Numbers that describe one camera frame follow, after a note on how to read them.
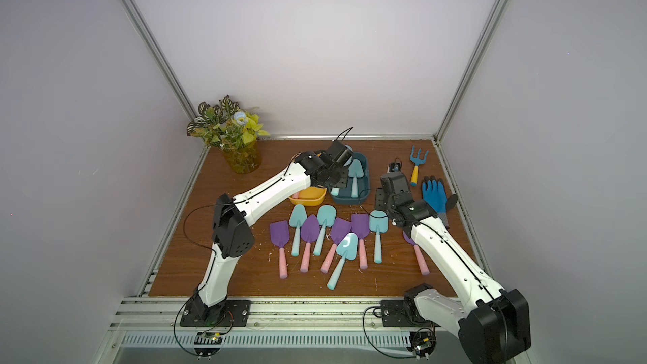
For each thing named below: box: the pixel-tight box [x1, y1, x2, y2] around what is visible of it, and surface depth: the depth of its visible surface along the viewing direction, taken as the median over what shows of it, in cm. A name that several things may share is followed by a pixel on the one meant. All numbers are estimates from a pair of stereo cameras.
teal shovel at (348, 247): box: [326, 232, 359, 291], surface depth 87 cm
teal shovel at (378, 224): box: [368, 209, 390, 265], surface depth 92 cm
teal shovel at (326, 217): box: [313, 204, 337, 257], surface depth 95 cm
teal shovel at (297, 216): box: [288, 203, 308, 257], surface depth 94 cm
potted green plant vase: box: [187, 95, 271, 175], surface depth 100 cm
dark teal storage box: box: [328, 151, 371, 206], surface depth 99 cm
